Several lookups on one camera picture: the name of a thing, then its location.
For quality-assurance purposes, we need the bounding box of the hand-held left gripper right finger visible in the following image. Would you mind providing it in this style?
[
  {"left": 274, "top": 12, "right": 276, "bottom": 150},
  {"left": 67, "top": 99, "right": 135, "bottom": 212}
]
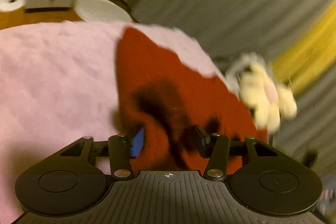
[{"left": 194, "top": 125, "right": 279, "bottom": 181}]

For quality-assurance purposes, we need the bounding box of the pink blanket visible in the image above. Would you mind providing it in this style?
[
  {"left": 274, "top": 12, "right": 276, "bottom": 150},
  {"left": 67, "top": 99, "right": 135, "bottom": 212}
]
[{"left": 0, "top": 20, "right": 238, "bottom": 224}]

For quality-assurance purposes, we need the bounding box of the grey flower cushion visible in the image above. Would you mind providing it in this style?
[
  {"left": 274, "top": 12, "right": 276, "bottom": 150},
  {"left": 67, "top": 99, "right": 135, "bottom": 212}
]
[{"left": 224, "top": 52, "right": 268, "bottom": 90}]

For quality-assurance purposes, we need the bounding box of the white round plate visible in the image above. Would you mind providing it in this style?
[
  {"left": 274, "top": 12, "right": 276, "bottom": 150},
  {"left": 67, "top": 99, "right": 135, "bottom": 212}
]
[{"left": 74, "top": 0, "right": 133, "bottom": 23}]

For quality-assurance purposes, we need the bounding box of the yellow curtain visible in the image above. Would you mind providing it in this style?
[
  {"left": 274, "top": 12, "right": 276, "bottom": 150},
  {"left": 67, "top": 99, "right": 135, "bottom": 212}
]
[{"left": 270, "top": 0, "right": 336, "bottom": 94}]

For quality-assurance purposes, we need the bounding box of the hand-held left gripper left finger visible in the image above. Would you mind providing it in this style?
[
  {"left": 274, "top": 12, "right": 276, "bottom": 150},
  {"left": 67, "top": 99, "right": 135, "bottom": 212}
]
[{"left": 60, "top": 127, "right": 146, "bottom": 180}]

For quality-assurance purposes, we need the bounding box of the cream flower plush pillow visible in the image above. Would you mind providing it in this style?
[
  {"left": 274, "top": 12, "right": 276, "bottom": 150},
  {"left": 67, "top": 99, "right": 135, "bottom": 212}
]
[{"left": 238, "top": 60, "right": 298, "bottom": 132}]

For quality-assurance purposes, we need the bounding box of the red knit cardigan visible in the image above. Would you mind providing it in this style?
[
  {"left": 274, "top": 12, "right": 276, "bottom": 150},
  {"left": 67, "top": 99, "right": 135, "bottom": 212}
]
[{"left": 114, "top": 26, "right": 269, "bottom": 176}]

